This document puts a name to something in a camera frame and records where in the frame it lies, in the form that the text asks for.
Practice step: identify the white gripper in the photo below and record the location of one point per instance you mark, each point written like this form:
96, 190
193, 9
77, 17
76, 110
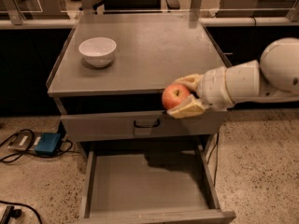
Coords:
213, 87

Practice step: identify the red apple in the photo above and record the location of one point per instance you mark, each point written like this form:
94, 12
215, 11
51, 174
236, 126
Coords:
173, 95

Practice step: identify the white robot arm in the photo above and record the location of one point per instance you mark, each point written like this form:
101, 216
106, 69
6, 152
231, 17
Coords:
272, 79

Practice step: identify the closed grey top drawer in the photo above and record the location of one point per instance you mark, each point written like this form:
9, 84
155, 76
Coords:
118, 126

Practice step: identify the grey drawer cabinet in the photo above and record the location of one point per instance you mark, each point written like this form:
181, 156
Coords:
152, 50

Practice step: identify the open grey middle drawer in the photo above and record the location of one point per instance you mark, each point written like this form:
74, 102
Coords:
150, 181

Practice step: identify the white ceramic bowl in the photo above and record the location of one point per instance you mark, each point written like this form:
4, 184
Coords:
98, 51

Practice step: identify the grey side table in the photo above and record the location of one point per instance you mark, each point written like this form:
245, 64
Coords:
254, 8

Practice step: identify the black office chair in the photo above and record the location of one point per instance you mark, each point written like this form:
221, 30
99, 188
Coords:
128, 6

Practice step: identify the blue power box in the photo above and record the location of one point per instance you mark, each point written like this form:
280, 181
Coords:
48, 144

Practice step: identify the silver flat device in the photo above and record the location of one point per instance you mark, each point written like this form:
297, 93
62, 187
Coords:
25, 141

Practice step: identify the black device bottom left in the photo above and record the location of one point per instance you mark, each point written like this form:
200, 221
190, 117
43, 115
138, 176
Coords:
11, 212

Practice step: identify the black drawer handle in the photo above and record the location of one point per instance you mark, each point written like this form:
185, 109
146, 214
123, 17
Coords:
146, 123

